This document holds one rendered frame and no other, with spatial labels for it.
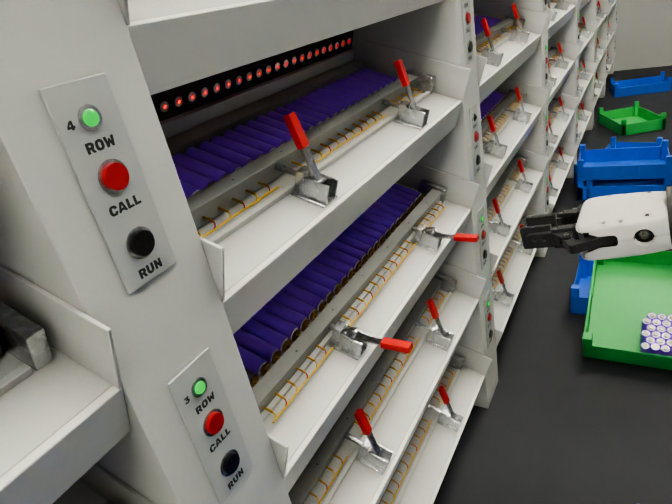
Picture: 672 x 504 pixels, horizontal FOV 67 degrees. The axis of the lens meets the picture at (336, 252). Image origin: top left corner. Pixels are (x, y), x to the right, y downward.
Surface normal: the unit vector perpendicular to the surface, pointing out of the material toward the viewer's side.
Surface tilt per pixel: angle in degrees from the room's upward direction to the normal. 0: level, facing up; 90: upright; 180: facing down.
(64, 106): 90
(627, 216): 13
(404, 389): 21
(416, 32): 90
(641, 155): 90
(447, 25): 90
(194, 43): 111
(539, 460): 0
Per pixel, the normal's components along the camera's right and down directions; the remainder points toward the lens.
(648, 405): -0.19, -0.88
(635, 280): -0.36, -0.65
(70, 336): -0.48, 0.47
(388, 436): 0.12, -0.80
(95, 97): 0.86, 0.07
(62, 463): 0.87, 0.37
